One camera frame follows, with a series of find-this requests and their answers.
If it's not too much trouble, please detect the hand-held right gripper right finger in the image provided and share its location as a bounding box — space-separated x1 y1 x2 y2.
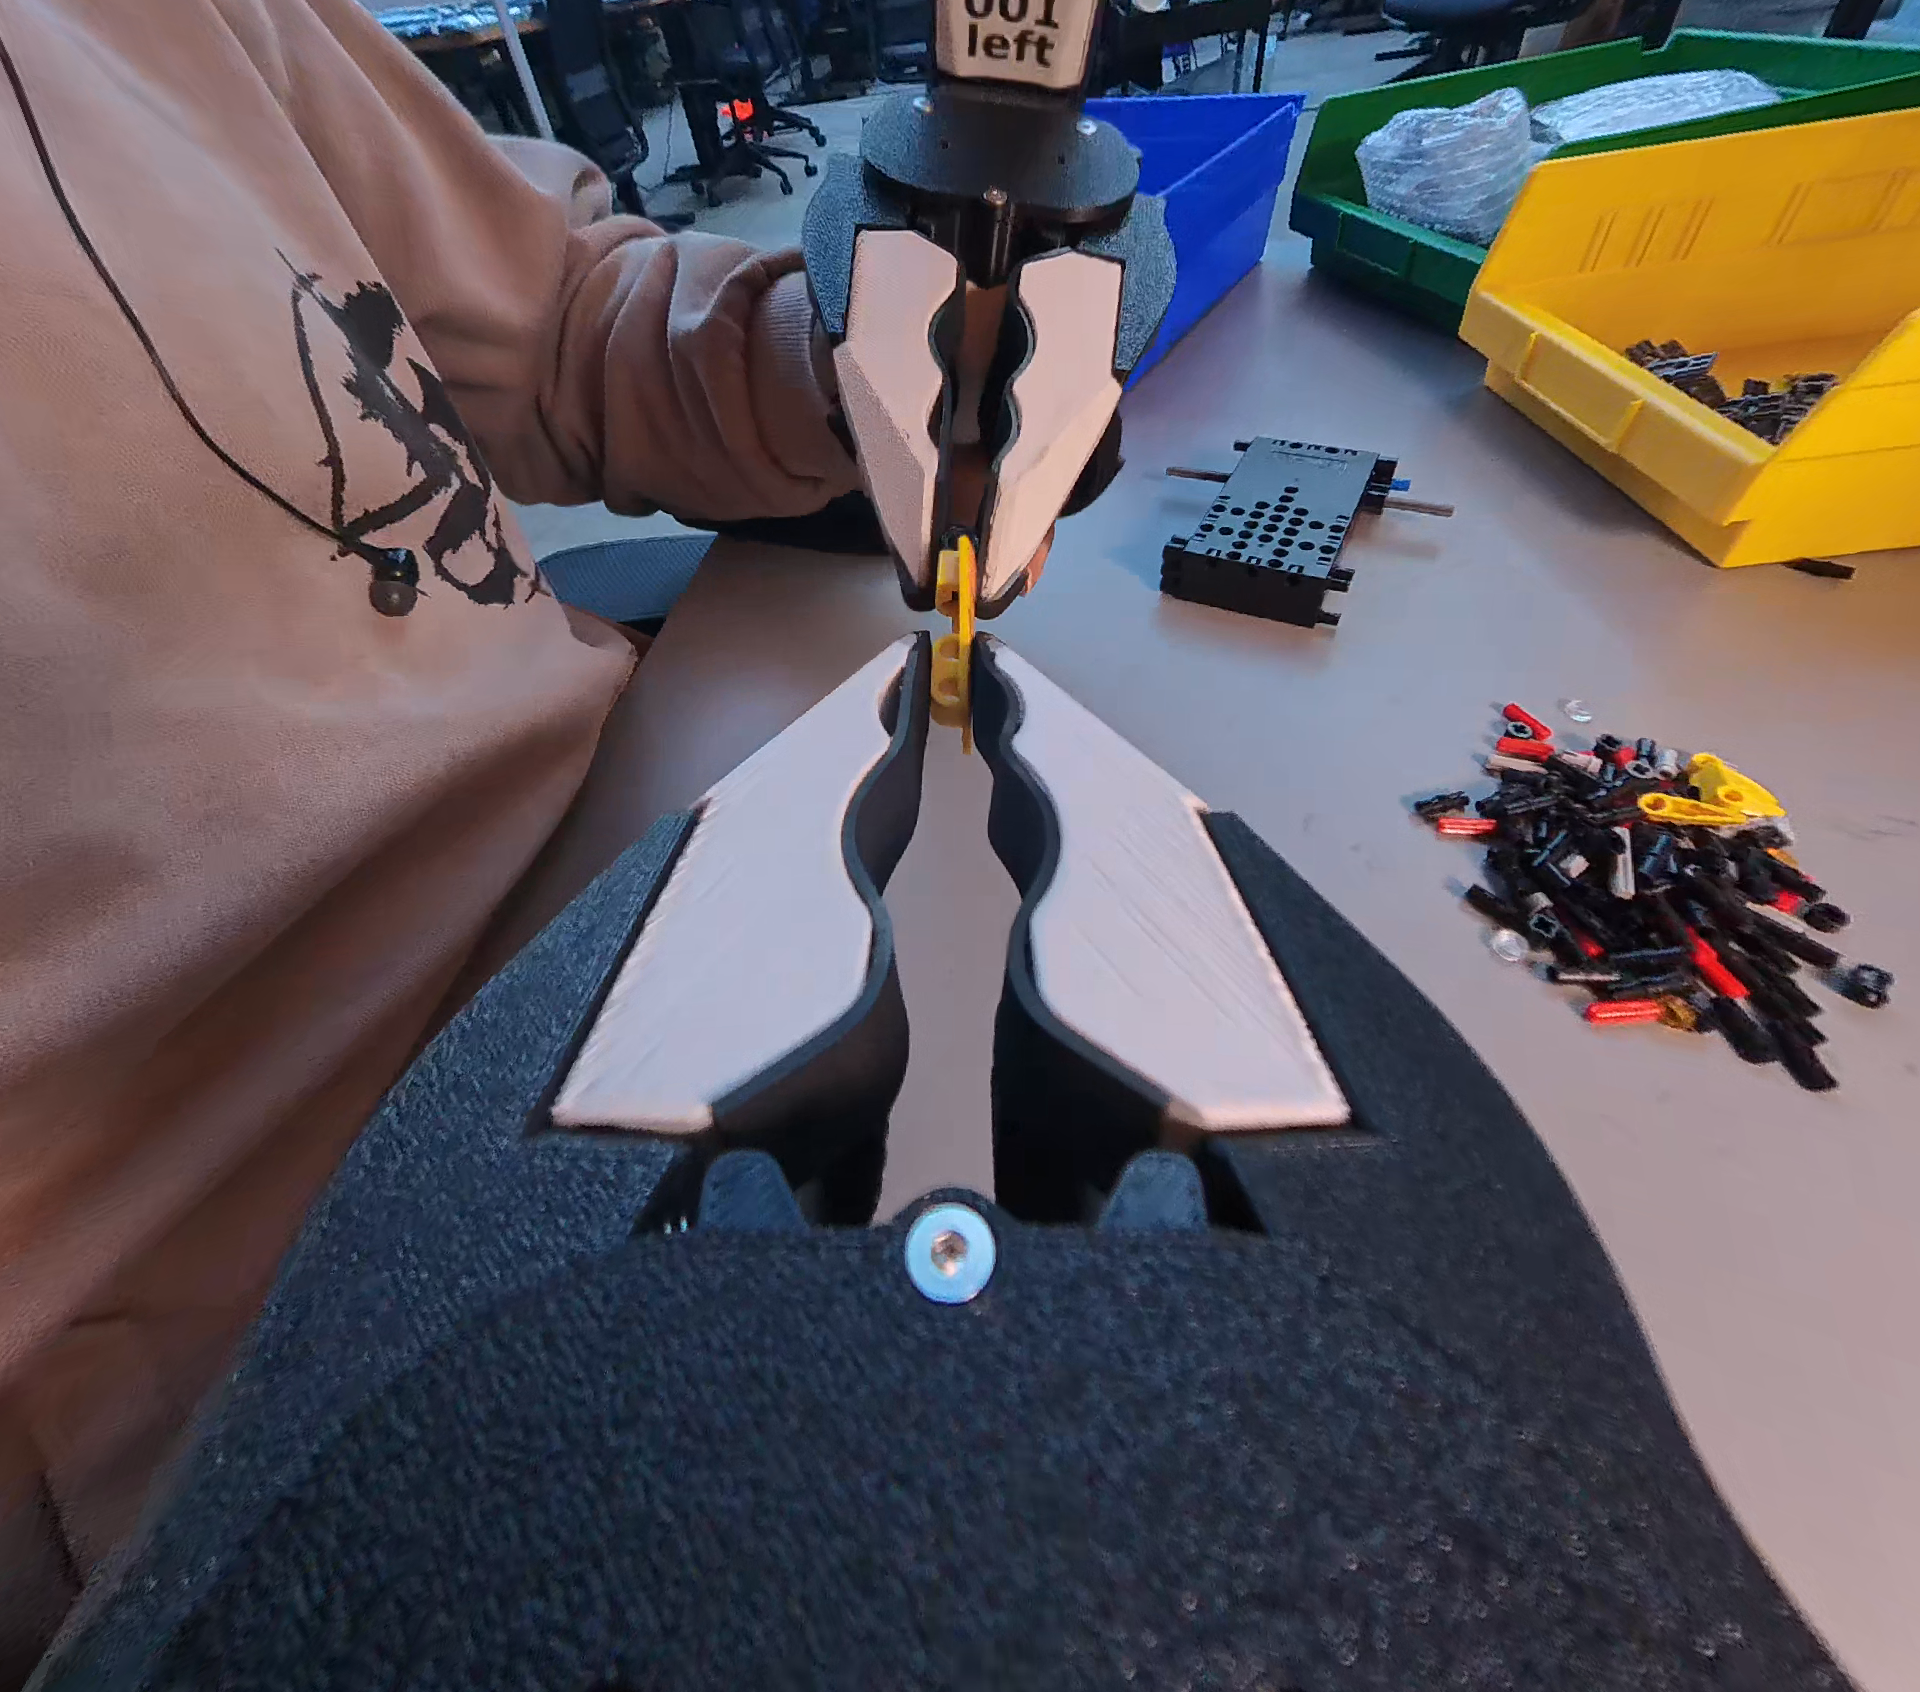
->
971 634 1351 1137

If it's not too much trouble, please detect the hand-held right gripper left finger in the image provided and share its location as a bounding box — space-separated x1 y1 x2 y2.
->
551 634 931 1137

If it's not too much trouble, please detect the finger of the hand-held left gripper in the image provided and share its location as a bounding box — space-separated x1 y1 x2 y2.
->
831 230 969 614
973 249 1127 614

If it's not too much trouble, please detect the blue storage bin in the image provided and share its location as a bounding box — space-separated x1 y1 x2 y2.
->
1081 91 1304 391

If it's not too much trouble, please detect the yellow piece with black pins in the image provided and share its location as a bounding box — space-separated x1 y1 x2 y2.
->
925 534 983 756

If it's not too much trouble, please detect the person's left forearm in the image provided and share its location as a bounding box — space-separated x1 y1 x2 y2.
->
493 138 863 525

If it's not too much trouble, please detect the grey desk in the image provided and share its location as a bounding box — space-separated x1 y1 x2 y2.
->
524 252 1920 1692

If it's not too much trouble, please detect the green storage bin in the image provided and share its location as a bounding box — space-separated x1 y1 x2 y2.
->
1289 30 1920 332

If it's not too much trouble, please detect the clear plastic bag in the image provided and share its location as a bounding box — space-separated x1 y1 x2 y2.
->
1354 86 1553 246

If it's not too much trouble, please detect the pile of small building pins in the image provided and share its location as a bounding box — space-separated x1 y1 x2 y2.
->
1431 699 1896 1095

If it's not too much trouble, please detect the person's beige sweatshirt torso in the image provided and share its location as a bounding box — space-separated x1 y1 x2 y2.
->
0 0 647 1634

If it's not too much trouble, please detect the yellow storage bin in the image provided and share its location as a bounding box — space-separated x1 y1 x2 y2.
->
1457 104 1920 570

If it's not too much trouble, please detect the white plastic packet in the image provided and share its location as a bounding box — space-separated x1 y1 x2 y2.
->
1530 68 1784 151

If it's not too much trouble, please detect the heap of small black pieces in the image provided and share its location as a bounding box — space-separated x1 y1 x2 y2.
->
1623 338 1840 444

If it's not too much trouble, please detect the thin black cable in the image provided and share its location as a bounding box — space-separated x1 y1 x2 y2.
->
0 34 425 618

